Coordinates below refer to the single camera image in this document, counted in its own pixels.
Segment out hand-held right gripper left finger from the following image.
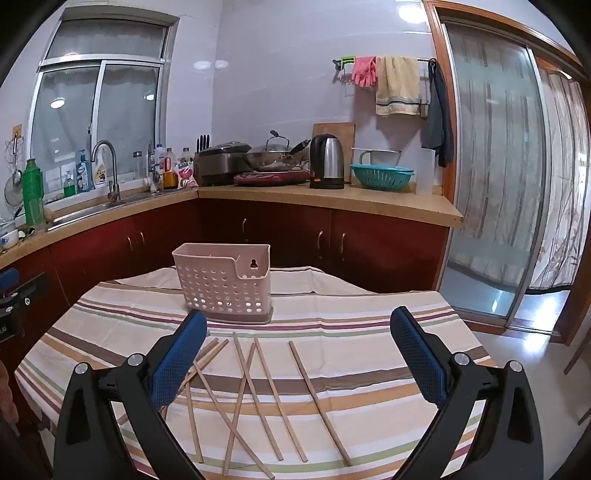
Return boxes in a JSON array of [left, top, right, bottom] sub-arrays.
[[53, 310, 208, 480]]

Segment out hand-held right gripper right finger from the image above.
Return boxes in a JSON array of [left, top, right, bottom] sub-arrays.
[[390, 307, 546, 480]]

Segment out pink perforated utensil basket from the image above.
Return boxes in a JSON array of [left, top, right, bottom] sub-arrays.
[[172, 243, 274, 326]]

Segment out bunch of wooden chopsticks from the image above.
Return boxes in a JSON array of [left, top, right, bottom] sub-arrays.
[[117, 332, 352, 480]]

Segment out person's left hand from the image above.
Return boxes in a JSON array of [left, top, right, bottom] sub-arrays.
[[0, 360, 19, 435]]

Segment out striped tablecloth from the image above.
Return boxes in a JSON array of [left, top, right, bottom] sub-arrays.
[[14, 265, 497, 480]]

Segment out green plastic bottle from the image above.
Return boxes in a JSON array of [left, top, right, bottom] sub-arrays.
[[21, 159, 47, 232]]

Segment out hanging metal strainer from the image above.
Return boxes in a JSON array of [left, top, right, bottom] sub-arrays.
[[4, 134, 25, 220]]

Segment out steel kitchen sink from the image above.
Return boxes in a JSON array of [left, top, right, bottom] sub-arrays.
[[46, 190, 164, 232]]

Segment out kitchen counter with red cabinets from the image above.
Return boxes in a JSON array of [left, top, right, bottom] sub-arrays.
[[0, 184, 464, 398]]

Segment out blue hand soap bottle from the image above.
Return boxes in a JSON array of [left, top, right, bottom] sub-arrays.
[[76, 149, 91, 193]]

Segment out white spray bottle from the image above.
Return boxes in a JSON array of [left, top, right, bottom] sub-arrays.
[[92, 148, 108, 189]]

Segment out steel kitchen faucet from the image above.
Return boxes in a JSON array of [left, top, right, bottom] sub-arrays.
[[91, 140, 123, 204]]

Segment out small steel tap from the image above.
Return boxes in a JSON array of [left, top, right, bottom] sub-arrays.
[[146, 140, 163, 193]]

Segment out aluminium sliding window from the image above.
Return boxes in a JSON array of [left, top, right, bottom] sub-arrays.
[[27, 8, 179, 197]]

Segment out red label sauce bottle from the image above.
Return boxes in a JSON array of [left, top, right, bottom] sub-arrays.
[[163, 148, 179, 190]]

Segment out teal plastic colander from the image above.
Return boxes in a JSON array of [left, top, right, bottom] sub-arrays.
[[349, 163, 415, 191]]

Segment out white translucent container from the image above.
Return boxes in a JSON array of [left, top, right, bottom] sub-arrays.
[[415, 147, 437, 196]]

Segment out pink seasoning packet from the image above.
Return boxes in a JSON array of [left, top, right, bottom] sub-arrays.
[[177, 161, 199, 189]]

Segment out wooden framed glass sliding door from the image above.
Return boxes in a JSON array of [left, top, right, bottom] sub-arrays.
[[422, 0, 591, 344]]

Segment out steel rice cooker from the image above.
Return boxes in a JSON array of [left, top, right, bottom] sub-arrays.
[[193, 143, 253, 187]]

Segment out white mug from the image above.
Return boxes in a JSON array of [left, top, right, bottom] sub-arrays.
[[350, 147, 403, 168]]

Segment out red induction cooker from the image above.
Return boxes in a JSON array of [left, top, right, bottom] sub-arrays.
[[233, 169, 311, 186]]

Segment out steel electric kettle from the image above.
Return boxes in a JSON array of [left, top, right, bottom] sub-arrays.
[[309, 133, 346, 190]]

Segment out steel wok with lid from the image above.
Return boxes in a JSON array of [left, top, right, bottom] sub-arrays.
[[243, 130, 313, 173]]

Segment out wooden cutting board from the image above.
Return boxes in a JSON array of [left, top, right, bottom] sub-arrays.
[[312, 122, 356, 180]]

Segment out dark grey cloth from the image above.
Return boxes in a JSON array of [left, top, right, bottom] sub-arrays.
[[420, 62, 456, 168]]

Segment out yellow towel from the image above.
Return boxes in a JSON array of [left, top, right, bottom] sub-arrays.
[[375, 56, 422, 117]]

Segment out pink rubber gloves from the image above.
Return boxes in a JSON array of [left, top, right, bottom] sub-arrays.
[[351, 56, 378, 89]]

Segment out metal towel rack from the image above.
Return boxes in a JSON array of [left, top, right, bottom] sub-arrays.
[[332, 56, 437, 85]]

